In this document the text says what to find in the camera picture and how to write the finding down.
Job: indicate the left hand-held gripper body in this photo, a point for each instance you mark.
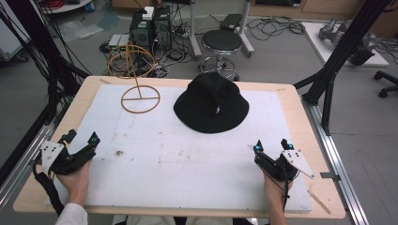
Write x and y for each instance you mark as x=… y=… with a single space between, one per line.
x=51 y=153

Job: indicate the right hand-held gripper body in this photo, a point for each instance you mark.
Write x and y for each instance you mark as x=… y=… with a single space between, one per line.
x=297 y=161

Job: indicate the black bucket hat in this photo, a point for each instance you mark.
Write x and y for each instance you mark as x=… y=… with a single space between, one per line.
x=209 y=103

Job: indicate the person's right hand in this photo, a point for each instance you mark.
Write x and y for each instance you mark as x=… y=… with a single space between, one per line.
x=275 y=190

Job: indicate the person's left hand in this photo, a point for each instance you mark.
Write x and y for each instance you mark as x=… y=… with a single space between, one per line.
x=76 y=186

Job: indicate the flat wooden stick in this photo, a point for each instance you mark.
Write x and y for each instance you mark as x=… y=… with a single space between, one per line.
x=319 y=202

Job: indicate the white foam mat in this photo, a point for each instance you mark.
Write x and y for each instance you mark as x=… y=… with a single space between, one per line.
x=187 y=175

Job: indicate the small silver box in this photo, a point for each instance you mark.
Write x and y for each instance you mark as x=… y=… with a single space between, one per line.
x=114 y=40
x=124 y=41

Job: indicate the clear plastic sheet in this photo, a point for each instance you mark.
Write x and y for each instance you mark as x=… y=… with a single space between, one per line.
x=79 y=29

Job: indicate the white floor platform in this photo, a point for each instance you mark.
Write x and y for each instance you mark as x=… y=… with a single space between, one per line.
x=316 y=40

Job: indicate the black round stool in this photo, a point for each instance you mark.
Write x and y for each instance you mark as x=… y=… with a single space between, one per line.
x=222 y=40

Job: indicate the white metal stand leg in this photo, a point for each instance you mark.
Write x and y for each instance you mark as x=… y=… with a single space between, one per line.
x=246 y=34
x=194 y=37

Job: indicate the black computer tower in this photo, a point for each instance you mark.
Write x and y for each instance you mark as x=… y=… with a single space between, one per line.
x=162 y=29
x=141 y=33

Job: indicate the black office chair base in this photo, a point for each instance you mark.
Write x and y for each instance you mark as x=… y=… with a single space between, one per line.
x=386 y=82

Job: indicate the grey robot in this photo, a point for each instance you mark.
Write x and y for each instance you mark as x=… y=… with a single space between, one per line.
x=331 y=29

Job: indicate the flat black box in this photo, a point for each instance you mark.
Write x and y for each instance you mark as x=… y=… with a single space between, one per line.
x=231 y=22

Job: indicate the white round table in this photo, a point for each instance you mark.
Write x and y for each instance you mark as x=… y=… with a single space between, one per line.
x=67 y=7

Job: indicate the white box device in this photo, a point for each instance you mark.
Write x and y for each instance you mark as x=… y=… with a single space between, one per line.
x=148 y=13

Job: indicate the aluminium rail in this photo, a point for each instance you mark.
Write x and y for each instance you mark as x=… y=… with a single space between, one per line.
x=25 y=156
x=334 y=156

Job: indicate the dark metal bracket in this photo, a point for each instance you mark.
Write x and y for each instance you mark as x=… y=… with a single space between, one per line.
x=328 y=176

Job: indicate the black metal frame post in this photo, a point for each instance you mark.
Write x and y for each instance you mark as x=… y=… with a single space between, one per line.
x=37 y=40
x=347 y=43

